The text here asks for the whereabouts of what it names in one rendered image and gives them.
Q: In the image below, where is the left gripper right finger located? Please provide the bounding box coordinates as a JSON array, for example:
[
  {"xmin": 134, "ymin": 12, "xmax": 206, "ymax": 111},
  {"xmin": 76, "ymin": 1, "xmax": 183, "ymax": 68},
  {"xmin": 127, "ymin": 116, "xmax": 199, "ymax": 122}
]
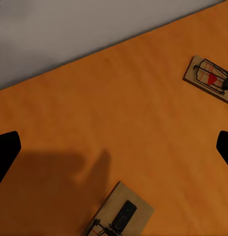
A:
[{"xmin": 216, "ymin": 130, "xmax": 228, "ymax": 164}]

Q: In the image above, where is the mousetrap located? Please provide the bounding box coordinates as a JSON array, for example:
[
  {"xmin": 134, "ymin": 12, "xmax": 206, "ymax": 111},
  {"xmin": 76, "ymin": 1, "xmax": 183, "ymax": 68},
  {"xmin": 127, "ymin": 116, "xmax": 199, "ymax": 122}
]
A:
[
  {"xmin": 82, "ymin": 182, "xmax": 155, "ymax": 236},
  {"xmin": 183, "ymin": 55, "xmax": 228, "ymax": 103}
]

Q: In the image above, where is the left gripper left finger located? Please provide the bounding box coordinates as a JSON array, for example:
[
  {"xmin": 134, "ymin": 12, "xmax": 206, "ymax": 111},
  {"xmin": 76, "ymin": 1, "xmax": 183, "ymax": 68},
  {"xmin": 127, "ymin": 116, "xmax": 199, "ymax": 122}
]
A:
[{"xmin": 0, "ymin": 131, "xmax": 21, "ymax": 183}]

